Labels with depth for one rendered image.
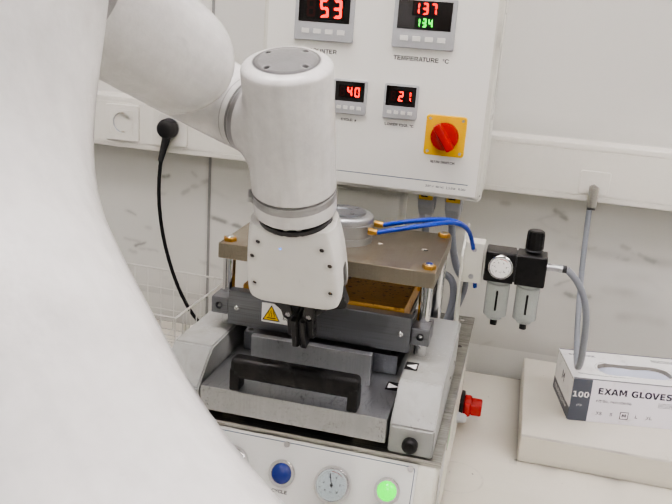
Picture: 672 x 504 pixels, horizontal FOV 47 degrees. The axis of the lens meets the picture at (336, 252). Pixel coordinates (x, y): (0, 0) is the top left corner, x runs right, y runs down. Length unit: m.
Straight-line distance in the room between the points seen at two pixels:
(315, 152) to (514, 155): 0.72
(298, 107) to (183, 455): 0.50
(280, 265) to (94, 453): 0.60
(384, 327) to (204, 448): 0.71
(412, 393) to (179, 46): 0.48
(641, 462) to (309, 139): 0.78
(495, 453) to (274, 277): 0.59
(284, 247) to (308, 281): 0.05
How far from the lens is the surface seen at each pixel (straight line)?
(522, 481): 1.23
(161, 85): 0.59
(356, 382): 0.86
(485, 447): 1.29
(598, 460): 1.27
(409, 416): 0.88
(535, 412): 1.33
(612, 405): 1.33
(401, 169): 1.11
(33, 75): 0.28
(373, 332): 0.93
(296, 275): 0.80
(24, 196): 0.25
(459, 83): 1.09
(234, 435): 0.93
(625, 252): 1.48
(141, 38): 0.56
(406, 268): 0.92
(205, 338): 0.97
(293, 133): 0.70
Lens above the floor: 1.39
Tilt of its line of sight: 17 degrees down
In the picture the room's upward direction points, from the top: 4 degrees clockwise
